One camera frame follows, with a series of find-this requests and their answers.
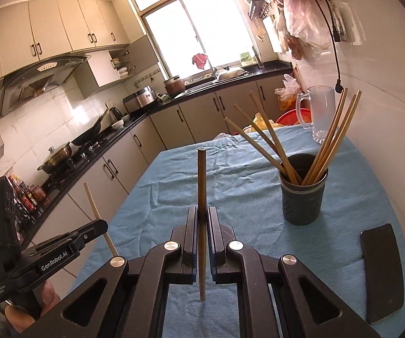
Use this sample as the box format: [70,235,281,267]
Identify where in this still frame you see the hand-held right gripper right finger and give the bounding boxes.
[207,206,381,338]

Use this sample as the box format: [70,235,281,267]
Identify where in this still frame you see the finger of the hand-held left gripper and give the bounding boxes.
[59,219,109,251]

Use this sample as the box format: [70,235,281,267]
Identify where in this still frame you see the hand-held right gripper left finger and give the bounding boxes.
[19,206,200,338]

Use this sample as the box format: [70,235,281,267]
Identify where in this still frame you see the slim wooden chopstick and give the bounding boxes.
[83,182,120,257]
[197,147,208,301]

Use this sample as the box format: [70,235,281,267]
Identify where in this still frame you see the black chopstick holder cup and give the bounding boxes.
[279,153,329,226]

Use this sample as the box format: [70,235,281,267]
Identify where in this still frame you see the bunch of wooden chopsticks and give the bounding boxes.
[224,87,362,186]

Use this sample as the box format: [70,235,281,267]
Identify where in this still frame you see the person's left hand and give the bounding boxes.
[5,278,62,334]

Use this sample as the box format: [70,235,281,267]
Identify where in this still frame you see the row of sauce bottles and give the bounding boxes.
[7,175,48,215]

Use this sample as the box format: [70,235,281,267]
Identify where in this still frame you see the blue tablecloth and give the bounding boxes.
[70,125,405,338]

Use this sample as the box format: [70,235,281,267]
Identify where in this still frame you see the gas stove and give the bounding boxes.
[45,137,109,184]

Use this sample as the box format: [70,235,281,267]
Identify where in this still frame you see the steel pot with lid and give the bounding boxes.
[37,142,73,174]

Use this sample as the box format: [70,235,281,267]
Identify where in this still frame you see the black wok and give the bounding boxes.
[71,113,108,146]

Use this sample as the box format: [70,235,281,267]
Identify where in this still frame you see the beige lower kitchen cabinets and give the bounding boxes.
[30,68,295,289]

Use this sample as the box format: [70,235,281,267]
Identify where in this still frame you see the black kitchen countertop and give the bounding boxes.
[19,61,293,219]

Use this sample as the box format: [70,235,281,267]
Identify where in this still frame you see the yellow plastic bag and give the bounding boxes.
[252,113,284,132]

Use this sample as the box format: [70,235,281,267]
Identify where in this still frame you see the grey range hood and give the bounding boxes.
[0,54,92,118]

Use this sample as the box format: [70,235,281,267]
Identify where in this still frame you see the silver rice cooker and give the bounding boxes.
[122,85,157,111]

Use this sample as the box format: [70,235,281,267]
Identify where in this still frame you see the red plastic basin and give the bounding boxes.
[278,109,312,126]

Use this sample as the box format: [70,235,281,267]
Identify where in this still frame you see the brown clay pot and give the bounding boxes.
[163,75,186,95]

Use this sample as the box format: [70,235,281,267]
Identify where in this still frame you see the clear bag with orange contents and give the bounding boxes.
[275,75,300,111]

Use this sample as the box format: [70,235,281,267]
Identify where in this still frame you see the black flat pad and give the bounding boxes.
[360,223,404,325]

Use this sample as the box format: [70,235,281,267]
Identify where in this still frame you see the steel pan lid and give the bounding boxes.
[216,66,249,80]

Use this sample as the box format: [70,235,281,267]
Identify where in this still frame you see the clear glass mug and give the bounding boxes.
[296,85,337,144]

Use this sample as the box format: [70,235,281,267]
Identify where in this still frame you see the kitchen window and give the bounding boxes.
[128,0,259,78]

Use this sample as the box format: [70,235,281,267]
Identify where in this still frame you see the hanging utensil rack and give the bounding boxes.
[247,0,280,41]

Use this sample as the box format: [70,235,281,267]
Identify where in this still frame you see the hanging plastic bags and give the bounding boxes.
[250,0,331,60]

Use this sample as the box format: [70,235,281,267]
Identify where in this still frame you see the open shelf wall cabinet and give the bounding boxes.
[87,35,161,88]

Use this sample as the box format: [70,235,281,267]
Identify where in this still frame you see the beige upper wall cabinets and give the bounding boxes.
[0,0,130,88]

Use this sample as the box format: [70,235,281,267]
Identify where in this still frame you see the black power cable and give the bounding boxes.
[311,0,344,94]

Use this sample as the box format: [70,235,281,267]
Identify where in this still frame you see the wall power socket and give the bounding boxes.
[331,2,349,41]

